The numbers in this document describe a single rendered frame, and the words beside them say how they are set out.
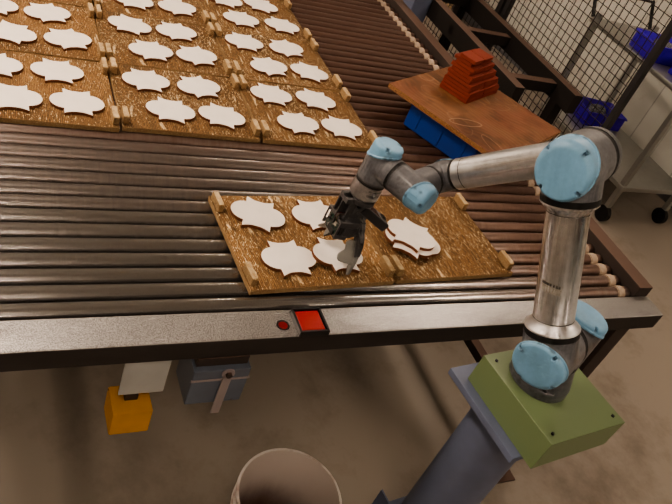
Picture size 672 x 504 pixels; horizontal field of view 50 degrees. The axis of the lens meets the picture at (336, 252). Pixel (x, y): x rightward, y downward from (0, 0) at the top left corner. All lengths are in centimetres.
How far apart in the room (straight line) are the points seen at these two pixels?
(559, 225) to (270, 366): 161
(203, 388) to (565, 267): 83
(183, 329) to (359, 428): 131
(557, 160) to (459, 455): 89
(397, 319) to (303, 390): 104
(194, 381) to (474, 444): 73
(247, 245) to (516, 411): 76
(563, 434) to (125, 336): 98
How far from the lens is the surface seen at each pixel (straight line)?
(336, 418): 275
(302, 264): 179
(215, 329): 160
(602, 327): 169
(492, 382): 178
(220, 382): 168
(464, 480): 200
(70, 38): 247
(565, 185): 141
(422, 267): 197
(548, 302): 152
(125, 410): 170
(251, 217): 187
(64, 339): 153
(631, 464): 338
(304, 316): 168
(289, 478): 224
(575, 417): 180
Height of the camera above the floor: 207
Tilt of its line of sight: 37 degrees down
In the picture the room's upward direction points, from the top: 24 degrees clockwise
